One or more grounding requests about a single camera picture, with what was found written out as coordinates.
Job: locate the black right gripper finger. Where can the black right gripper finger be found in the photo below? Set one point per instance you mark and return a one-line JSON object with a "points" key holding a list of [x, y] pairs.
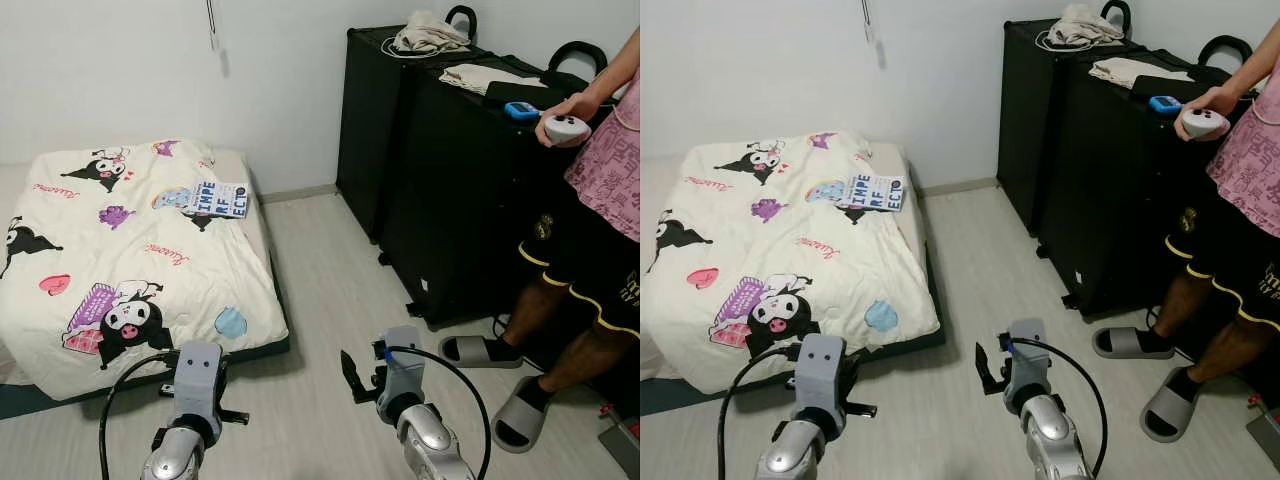
{"points": [[986, 370], [353, 377]]}

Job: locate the cream cartoon print quilt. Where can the cream cartoon print quilt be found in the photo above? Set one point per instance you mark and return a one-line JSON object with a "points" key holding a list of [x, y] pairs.
{"points": [[150, 280], [800, 270]]}

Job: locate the white handheld controller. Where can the white handheld controller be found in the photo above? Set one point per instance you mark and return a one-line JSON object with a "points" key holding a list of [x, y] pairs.
{"points": [[562, 128], [1200, 123]]}

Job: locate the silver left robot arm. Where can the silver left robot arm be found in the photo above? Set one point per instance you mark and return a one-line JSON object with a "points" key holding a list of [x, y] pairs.
{"points": [[795, 455], [175, 455]]}

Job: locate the person's right forearm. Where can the person's right forearm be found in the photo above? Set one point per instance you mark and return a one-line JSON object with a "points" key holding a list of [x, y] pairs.
{"points": [[615, 65], [1258, 70]]}

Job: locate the person's right hand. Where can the person's right hand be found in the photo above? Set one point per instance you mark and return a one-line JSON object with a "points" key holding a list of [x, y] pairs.
{"points": [[590, 105], [1228, 98]]}

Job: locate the grey slipper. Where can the grey slipper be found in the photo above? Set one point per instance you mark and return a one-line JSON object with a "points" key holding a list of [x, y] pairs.
{"points": [[1170, 415], [470, 352], [520, 425], [1125, 343]]}

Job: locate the dark blue bed base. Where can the dark blue bed base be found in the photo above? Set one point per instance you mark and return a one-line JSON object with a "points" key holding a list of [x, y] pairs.
{"points": [[20, 400], [660, 395]]}

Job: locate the white book with blue letters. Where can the white book with blue letters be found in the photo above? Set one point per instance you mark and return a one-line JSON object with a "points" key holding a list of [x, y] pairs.
{"points": [[218, 200], [870, 192]]}

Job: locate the grey metal box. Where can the grey metal box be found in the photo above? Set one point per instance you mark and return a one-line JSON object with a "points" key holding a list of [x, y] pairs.
{"points": [[1265, 440], [622, 450]]}

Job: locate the person in pink shirt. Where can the person in pink shirt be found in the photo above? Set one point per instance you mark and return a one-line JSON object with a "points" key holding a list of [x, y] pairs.
{"points": [[1250, 160], [600, 170]]}

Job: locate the small blue device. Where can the small blue device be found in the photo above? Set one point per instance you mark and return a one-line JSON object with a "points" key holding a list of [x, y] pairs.
{"points": [[1165, 103], [520, 110]]}

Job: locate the folded beige cloth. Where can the folded beige cloth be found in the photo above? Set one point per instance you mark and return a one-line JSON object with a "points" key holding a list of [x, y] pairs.
{"points": [[490, 78], [1140, 72]]}

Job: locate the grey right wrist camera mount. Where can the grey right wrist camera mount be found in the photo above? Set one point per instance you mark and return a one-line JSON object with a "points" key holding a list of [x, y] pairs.
{"points": [[1028, 355], [403, 365]]}

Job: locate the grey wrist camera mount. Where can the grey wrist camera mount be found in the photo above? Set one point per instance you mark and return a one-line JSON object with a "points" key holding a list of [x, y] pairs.
{"points": [[1028, 355], [403, 365], [820, 375], [197, 380]]}

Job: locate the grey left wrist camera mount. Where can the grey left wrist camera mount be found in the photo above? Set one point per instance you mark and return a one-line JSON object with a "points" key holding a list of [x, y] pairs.
{"points": [[197, 380], [820, 375]]}

